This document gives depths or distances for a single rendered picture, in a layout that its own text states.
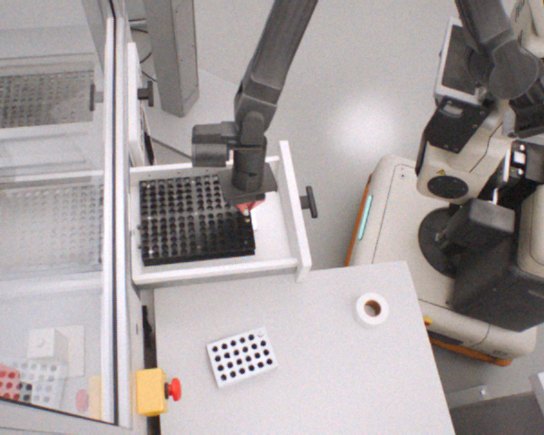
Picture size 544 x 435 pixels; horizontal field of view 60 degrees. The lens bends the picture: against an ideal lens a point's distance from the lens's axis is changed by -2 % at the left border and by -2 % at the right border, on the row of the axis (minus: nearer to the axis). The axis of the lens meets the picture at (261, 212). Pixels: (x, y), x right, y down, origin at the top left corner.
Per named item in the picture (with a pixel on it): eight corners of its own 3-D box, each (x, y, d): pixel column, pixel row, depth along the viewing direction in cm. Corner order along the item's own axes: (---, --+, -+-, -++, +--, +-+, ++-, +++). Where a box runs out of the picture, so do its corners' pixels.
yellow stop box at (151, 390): (169, 372, 88) (165, 366, 82) (171, 413, 85) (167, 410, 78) (141, 375, 87) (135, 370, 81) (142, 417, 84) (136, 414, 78)
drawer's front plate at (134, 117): (141, 72, 122) (134, 41, 112) (144, 168, 110) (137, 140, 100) (134, 73, 122) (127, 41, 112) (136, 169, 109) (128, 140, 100)
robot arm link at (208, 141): (265, 114, 72) (261, 91, 79) (189, 113, 71) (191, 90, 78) (260, 179, 80) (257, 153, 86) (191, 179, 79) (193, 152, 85)
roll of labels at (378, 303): (388, 307, 105) (393, 303, 101) (375, 334, 102) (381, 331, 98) (360, 292, 106) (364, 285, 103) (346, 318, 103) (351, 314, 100)
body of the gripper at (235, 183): (216, 177, 90) (216, 151, 84) (267, 168, 92) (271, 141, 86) (224, 204, 87) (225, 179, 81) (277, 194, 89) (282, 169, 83)
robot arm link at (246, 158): (268, 150, 77) (267, 125, 80) (226, 149, 77) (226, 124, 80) (266, 177, 83) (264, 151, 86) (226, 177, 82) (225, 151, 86)
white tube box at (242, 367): (263, 330, 101) (264, 325, 97) (276, 369, 97) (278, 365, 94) (207, 348, 98) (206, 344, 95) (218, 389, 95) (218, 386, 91)
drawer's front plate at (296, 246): (281, 166, 113) (286, 139, 103) (303, 283, 100) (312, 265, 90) (274, 167, 112) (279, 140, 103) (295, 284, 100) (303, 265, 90)
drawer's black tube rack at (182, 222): (243, 187, 107) (245, 171, 102) (254, 259, 100) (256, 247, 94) (143, 195, 104) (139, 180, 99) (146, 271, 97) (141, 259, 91)
